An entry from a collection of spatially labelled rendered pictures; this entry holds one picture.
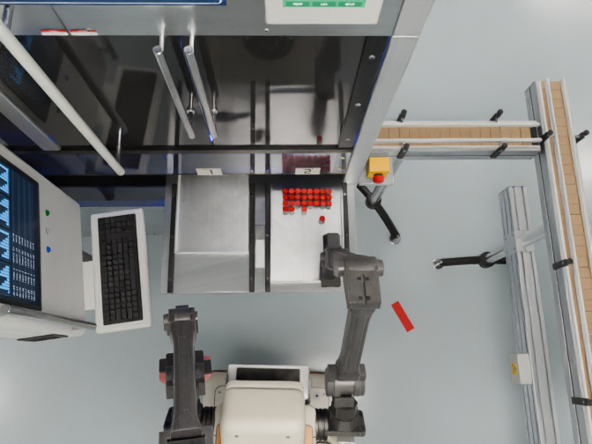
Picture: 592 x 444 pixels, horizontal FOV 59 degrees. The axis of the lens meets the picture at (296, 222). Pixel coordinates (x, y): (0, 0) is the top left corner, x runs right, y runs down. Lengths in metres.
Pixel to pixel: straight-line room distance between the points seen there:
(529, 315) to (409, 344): 0.67
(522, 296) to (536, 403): 0.42
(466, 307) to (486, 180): 0.72
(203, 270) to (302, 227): 0.39
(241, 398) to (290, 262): 0.65
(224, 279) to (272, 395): 0.61
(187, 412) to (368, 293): 0.47
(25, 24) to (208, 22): 0.35
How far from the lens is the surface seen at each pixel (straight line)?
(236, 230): 1.92
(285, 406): 1.38
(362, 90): 1.34
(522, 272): 2.44
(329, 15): 1.06
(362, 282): 1.22
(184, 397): 1.22
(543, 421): 2.44
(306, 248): 1.89
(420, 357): 2.82
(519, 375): 2.39
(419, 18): 1.12
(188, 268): 1.91
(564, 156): 2.21
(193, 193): 1.97
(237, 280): 1.88
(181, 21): 1.11
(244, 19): 1.09
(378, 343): 2.78
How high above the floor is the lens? 2.73
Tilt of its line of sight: 75 degrees down
